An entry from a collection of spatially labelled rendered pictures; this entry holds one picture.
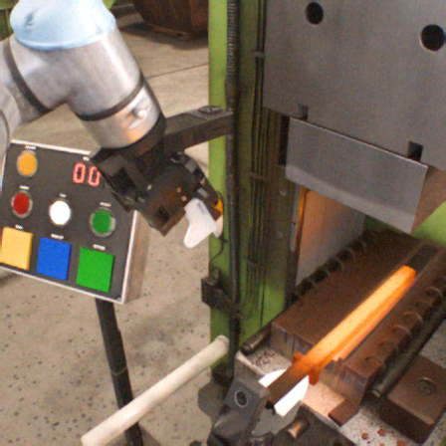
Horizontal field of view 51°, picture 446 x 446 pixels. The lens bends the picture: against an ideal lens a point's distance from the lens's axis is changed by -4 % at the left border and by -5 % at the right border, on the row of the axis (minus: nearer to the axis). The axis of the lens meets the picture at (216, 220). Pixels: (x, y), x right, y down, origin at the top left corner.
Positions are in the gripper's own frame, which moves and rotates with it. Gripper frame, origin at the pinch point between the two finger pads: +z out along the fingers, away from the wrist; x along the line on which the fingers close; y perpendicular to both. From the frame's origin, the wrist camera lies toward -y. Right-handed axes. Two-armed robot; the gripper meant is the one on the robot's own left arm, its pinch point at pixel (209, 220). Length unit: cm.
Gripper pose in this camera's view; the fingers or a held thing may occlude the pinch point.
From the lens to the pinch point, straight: 63.7
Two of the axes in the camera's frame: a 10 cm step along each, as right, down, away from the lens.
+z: 3.2, 5.6, 7.6
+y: -6.2, 7.3, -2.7
